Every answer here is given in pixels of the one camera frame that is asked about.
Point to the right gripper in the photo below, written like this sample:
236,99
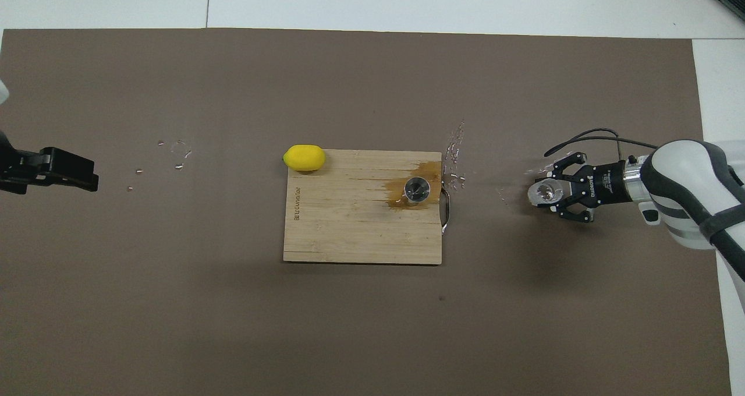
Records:
605,181

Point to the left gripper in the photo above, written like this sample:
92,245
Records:
10,172

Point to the clear glass cup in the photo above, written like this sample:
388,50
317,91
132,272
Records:
543,192

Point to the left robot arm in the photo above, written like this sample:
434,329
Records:
3,91

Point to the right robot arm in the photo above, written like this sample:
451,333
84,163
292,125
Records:
687,186

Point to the small metal cup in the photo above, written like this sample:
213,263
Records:
417,190

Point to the wooden cutting board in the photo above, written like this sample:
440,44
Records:
355,215

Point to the yellow lemon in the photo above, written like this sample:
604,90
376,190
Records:
304,158

